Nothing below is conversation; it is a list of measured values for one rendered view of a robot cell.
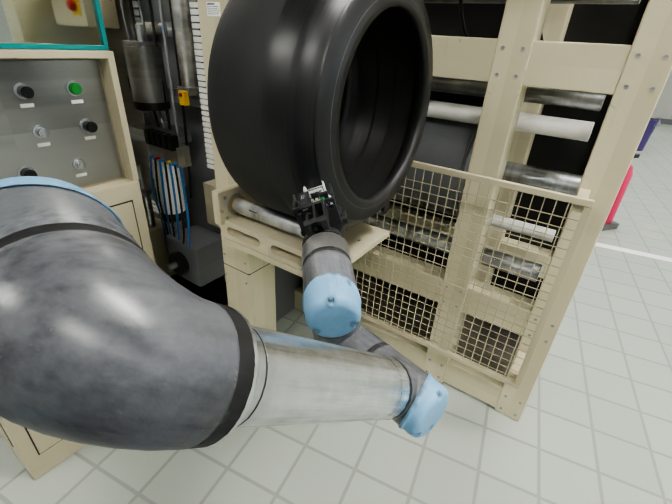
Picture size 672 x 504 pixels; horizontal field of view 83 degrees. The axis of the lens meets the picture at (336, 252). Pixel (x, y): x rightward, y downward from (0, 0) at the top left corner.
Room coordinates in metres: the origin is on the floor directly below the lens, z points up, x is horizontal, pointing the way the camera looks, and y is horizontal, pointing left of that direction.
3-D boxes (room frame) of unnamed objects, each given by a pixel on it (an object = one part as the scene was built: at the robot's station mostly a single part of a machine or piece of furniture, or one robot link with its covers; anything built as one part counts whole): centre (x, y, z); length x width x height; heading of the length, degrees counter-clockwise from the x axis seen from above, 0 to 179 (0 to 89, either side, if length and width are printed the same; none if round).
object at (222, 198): (1.15, 0.23, 0.90); 0.40 x 0.03 x 0.10; 147
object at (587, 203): (1.20, -0.29, 0.65); 0.90 x 0.02 x 0.70; 57
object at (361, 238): (1.05, 0.08, 0.80); 0.37 x 0.36 x 0.02; 147
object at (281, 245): (0.94, 0.16, 0.83); 0.36 x 0.09 x 0.06; 57
